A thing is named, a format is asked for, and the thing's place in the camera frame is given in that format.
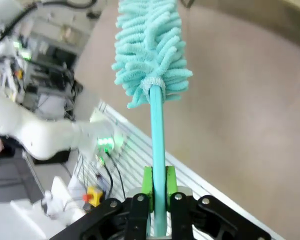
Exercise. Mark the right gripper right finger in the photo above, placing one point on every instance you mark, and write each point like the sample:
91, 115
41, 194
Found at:
202, 220

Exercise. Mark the teal microfiber duster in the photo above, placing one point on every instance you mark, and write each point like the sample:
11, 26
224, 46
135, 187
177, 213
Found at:
150, 50

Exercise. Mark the electronics equipment rack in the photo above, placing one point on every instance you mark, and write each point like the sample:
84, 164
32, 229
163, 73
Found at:
52, 55

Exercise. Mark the yellow red emergency stop button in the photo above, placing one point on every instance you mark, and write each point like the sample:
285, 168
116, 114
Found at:
93, 196

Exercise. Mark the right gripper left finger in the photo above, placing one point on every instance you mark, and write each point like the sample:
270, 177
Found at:
120, 220

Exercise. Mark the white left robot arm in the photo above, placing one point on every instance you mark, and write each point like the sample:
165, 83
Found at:
40, 135

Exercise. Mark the white crumpled wrapping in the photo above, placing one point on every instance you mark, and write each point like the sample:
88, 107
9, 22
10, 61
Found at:
57, 210

